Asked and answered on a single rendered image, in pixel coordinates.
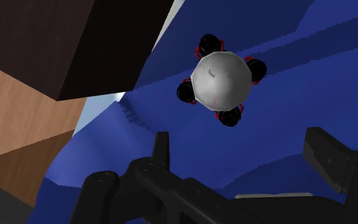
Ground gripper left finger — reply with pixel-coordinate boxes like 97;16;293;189
69;131;261;224

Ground blue sofa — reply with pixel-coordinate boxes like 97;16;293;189
26;0;358;224

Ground white ball toy black feet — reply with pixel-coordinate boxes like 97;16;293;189
176;33;268;128

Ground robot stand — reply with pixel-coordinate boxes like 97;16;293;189
0;0;175;102

